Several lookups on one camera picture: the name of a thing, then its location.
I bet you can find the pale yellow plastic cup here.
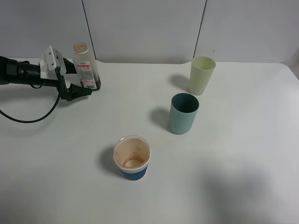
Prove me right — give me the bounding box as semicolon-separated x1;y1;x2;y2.
189;56;216;96

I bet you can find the teal plastic cup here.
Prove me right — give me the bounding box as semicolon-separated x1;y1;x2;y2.
169;93;199;134

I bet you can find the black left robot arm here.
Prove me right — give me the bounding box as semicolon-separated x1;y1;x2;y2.
0;57;92;101

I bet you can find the plastic drink bottle with label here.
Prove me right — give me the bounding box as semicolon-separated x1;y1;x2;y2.
72;42;101;91

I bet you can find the blue sleeved clear cup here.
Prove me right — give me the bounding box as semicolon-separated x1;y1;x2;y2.
113;135;151;181

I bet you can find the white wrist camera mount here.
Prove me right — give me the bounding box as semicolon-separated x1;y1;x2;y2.
39;45;66;80

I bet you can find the black camera cable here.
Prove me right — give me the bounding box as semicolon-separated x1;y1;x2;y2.
0;67;64;124

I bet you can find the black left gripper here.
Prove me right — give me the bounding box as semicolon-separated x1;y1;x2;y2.
18;58;92;101

